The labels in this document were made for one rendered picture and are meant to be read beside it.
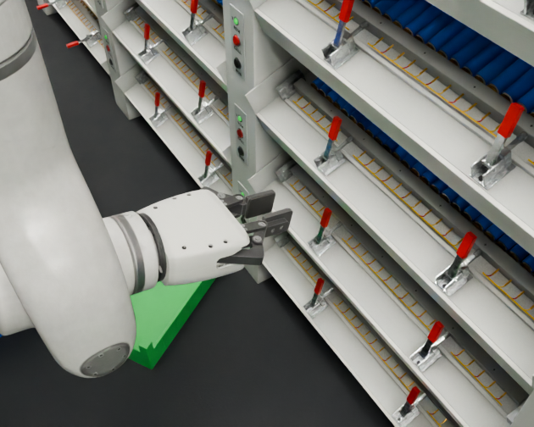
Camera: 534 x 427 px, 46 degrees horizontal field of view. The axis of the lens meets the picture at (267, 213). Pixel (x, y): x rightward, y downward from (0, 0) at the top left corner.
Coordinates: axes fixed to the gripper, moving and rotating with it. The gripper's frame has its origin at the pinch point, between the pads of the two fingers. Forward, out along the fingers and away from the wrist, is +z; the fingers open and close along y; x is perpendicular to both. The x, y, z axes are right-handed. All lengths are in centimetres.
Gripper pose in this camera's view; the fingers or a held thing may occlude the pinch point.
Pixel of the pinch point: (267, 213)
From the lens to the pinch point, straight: 74.7
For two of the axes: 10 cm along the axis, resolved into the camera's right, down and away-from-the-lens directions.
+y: 5.4, 6.1, -5.8
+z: 8.2, -2.4, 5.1
